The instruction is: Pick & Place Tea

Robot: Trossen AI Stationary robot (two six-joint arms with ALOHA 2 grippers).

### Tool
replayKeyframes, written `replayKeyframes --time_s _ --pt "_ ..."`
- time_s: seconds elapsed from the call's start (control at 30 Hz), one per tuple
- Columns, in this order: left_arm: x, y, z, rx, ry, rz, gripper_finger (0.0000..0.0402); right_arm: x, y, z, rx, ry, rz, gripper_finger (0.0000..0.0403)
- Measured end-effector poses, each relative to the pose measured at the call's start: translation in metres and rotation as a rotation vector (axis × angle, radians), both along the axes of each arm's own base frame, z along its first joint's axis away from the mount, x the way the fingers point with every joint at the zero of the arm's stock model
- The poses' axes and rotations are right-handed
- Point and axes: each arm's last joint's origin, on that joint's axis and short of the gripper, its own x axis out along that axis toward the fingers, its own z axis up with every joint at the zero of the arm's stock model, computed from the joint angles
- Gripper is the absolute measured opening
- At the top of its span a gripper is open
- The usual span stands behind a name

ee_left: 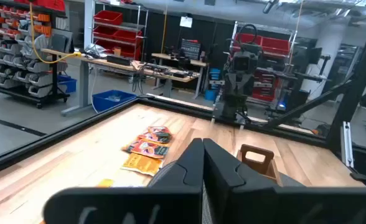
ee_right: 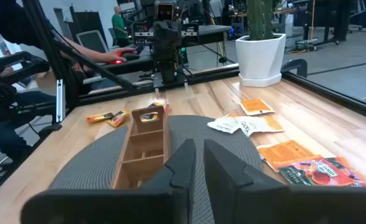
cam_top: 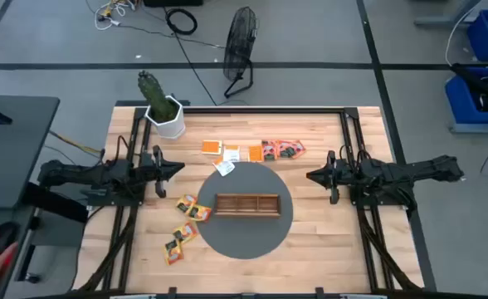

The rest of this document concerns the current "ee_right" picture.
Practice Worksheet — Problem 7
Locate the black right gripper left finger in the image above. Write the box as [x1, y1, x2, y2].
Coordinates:
[20, 138, 198, 224]

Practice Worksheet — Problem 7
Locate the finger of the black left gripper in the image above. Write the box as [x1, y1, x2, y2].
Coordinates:
[153, 21, 168, 62]
[167, 21, 183, 62]

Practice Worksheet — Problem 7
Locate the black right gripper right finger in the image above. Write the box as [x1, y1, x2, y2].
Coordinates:
[203, 139, 366, 224]

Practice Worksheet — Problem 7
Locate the red peach tea packet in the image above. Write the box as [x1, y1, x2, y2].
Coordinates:
[324, 156, 366, 187]
[278, 157, 363, 187]

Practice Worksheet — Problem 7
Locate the yellow red tea packet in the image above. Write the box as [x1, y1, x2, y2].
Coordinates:
[85, 111, 115, 124]
[140, 101, 171, 123]

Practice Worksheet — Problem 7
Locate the white orange tea packet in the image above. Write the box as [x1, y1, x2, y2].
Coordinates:
[235, 115, 284, 138]
[207, 114, 242, 135]

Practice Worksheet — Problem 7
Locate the red white snack packet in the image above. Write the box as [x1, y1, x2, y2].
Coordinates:
[106, 109, 131, 128]

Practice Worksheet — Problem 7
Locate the person's forearm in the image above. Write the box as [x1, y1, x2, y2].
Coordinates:
[61, 36, 109, 63]

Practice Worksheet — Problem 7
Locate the wooden compartment tea box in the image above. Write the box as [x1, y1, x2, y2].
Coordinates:
[110, 105, 171, 190]

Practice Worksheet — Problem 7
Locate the person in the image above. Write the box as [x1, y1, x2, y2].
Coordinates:
[111, 5, 131, 48]
[0, 0, 138, 175]

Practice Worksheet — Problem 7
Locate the black computer mouse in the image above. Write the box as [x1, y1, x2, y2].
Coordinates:
[120, 52, 141, 62]

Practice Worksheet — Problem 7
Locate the person's hand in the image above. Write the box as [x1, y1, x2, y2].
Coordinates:
[103, 47, 138, 64]

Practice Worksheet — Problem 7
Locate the black desk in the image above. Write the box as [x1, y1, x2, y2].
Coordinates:
[101, 24, 233, 75]

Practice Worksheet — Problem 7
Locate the grey office chair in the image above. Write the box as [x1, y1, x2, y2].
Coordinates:
[75, 30, 110, 54]

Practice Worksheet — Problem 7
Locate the white plant pot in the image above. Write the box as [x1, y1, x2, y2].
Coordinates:
[235, 33, 287, 88]

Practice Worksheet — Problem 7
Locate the green cactus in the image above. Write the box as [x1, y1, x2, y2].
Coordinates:
[246, 0, 275, 41]

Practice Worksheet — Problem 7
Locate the round grey woven placemat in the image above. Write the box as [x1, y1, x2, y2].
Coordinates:
[47, 114, 265, 224]

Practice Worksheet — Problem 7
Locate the black aluminium rig frame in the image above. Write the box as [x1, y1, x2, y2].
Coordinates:
[21, 0, 366, 131]

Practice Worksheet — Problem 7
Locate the silver metal bracket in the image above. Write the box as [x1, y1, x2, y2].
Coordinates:
[55, 79, 67, 124]

